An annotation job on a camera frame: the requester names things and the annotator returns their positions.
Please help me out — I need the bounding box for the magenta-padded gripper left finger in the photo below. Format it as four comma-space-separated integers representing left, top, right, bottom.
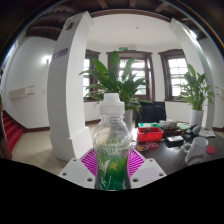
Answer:
58, 148, 98, 190

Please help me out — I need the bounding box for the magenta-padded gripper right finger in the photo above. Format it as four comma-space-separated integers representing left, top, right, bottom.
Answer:
128, 148, 168, 190

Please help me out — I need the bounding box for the clear bottle with green label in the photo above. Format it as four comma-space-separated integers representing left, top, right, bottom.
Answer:
91, 92, 134, 192

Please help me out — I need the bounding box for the red plastic box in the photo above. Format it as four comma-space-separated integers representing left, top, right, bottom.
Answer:
136, 126, 164, 143

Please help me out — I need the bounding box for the black flat device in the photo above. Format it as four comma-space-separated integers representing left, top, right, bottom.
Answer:
165, 135, 185, 148

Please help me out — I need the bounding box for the green box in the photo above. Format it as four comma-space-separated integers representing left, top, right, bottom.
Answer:
138, 122, 162, 129

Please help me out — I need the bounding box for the tray of small cups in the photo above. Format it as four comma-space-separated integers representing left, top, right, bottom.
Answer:
159, 119, 179, 133

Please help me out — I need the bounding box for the white mug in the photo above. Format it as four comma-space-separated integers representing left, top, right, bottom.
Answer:
183, 136, 210, 167

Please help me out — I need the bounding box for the green book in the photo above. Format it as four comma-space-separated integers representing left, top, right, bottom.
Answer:
176, 122, 192, 131

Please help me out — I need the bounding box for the black chair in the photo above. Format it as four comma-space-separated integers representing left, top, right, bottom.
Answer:
134, 100, 167, 128

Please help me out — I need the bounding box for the flat round red coaster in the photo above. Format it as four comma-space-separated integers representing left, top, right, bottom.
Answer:
205, 145, 216, 155

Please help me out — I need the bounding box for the magazine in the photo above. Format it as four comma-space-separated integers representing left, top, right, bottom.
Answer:
198, 128, 217, 138

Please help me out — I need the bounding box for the red carpeted staircase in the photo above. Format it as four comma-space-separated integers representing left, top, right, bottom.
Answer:
2, 114, 24, 153

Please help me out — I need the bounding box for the leafy plant in white pot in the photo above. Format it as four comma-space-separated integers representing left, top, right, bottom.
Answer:
79, 50, 149, 132
178, 63, 216, 127

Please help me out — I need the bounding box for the dark framed window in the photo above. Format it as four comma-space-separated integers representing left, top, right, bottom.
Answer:
158, 48, 189, 102
83, 49, 101, 103

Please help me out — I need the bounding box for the dark wooden glazed door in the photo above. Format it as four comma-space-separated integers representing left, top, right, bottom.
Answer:
106, 49, 156, 103

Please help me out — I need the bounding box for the dark wooden stair post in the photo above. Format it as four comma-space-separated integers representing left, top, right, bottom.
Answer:
0, 126, 13, 160

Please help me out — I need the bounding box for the white wall heater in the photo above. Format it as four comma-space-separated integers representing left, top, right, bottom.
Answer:
214, 85, 224, 98
8, 85, 36, 100

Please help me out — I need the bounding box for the wall lamp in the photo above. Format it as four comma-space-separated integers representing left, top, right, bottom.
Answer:
42, 55, 53, 65

